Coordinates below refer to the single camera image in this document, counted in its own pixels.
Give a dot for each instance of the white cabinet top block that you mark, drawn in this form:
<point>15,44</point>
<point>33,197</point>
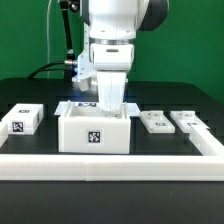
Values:
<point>24,119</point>

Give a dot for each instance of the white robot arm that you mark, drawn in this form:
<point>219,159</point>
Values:
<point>110,31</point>

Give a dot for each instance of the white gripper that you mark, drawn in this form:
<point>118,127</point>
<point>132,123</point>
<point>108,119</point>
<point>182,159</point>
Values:
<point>111,86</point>

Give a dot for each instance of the white cabinet body box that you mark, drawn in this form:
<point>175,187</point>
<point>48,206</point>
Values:
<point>84,128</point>

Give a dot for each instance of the white cabinet door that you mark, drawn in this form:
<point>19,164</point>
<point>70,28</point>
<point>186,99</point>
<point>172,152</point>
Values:
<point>156,123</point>
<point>185,119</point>

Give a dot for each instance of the white U-shaped frame fence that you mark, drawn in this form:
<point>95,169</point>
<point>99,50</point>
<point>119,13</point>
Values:
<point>208,166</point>

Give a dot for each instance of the white marker sheet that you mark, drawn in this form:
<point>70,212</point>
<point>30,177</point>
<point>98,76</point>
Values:
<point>133,109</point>

